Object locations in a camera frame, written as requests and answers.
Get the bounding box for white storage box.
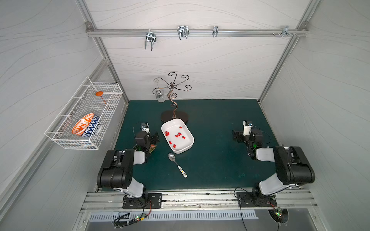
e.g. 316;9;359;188
161;118;195;154

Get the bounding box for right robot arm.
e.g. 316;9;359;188
232;125;316;196

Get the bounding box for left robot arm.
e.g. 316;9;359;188
96;131;160;201

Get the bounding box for green snack packet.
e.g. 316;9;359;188
148;144;157;154

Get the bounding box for black metal cup stand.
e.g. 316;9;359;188
152;72;192;123

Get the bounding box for glass cup on stand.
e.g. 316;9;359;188
155;89;166;103

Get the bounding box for orange blue patterned bowl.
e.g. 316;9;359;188
72;113;100;137

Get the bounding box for orange small spoon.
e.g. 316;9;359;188
95;91;107;105

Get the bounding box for white vent strip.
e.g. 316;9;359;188
89;210;259;222

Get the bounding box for round black fan board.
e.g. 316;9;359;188
268;209;289;224

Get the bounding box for metal double hook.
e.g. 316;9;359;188
145;32;157;51

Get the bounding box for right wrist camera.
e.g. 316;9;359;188
243;120;253;136

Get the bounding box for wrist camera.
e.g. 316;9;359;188
243;120;253;136
140;123;150;133

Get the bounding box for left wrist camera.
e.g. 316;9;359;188
140;123;150;133

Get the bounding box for spoon with white handle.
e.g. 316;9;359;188
168;153;188;178

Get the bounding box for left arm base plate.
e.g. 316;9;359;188
122;193;162;209

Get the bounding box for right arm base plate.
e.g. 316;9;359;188
234;191;277;208

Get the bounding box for white wire basket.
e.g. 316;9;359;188
44;77;123;150

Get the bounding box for aluminium front rail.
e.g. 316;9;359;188
81;188;319;212

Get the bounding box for aluminium rail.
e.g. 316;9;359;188
81;188;319;212
86;28;309;38

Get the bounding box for black cables with board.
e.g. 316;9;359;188
112;202;152;229

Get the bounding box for aluminium top rail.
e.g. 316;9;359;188
86;28;309;38

